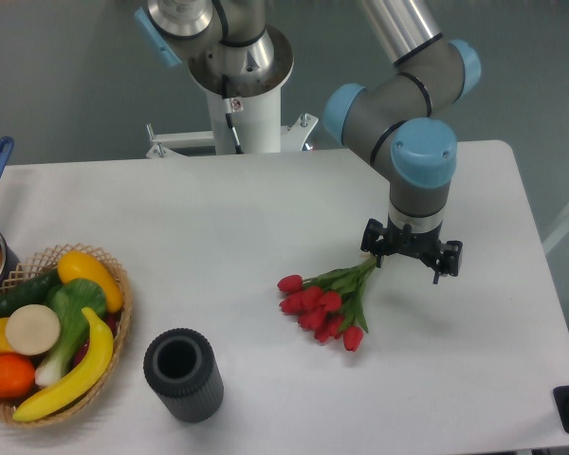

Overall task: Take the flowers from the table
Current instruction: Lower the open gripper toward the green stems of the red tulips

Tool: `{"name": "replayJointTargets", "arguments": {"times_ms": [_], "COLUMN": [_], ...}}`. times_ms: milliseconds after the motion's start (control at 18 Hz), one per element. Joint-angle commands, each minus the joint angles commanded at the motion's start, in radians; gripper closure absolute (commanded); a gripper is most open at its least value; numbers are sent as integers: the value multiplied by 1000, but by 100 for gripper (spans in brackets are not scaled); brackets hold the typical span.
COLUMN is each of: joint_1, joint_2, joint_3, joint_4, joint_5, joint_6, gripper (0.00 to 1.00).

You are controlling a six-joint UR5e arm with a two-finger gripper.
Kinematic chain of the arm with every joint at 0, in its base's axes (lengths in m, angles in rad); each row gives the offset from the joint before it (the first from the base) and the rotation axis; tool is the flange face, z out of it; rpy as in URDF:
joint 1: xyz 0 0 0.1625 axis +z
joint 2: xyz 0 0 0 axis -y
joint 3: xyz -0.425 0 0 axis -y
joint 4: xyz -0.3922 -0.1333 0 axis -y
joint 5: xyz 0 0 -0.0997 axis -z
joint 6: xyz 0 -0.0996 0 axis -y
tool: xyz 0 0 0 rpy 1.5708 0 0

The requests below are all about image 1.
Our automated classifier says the green bok choy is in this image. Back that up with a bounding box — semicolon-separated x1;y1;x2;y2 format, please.
35;279;106;389

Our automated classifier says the beige round disc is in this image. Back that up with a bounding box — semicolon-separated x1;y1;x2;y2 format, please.
5;304;61;355

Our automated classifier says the yellow lemon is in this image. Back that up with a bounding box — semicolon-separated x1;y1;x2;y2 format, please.
57;250;124;314

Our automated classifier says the orange fruit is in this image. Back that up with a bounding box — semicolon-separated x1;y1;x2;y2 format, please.
0;354;35;399

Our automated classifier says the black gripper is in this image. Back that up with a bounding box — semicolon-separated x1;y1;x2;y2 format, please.
360;218;463;284

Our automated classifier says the woven wicker basket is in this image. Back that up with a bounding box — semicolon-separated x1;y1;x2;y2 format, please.
0;244;132;428

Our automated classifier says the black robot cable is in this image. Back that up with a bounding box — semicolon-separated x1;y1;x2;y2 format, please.
211;0;245;155

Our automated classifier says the red fruit in basket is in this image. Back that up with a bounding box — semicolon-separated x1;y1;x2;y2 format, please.
71;314;119;368

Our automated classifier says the dark green cucumber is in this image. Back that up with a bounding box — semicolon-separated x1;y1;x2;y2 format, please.
0;268;62;318

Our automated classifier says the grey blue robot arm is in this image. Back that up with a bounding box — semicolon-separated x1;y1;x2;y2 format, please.
135;1;481;277

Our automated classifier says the red tulip bouquet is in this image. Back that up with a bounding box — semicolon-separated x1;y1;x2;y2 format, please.
277;257;378;352

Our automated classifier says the dark grey ribbed vase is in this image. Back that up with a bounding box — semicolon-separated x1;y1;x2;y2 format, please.
143;328;224;424

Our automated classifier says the yellow banana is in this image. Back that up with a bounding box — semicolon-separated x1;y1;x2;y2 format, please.
12;307;114;423

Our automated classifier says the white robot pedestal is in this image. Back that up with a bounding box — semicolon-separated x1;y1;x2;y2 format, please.
146;25;319;158

